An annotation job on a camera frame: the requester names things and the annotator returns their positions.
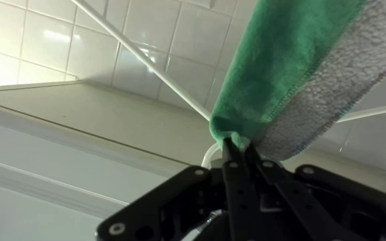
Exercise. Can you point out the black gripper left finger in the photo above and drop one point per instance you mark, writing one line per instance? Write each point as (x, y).
(188, 205)

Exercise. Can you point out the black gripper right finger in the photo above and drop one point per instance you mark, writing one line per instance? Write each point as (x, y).
(335, 201)

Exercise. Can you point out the green cloth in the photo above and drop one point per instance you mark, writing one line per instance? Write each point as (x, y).
(287, 58)

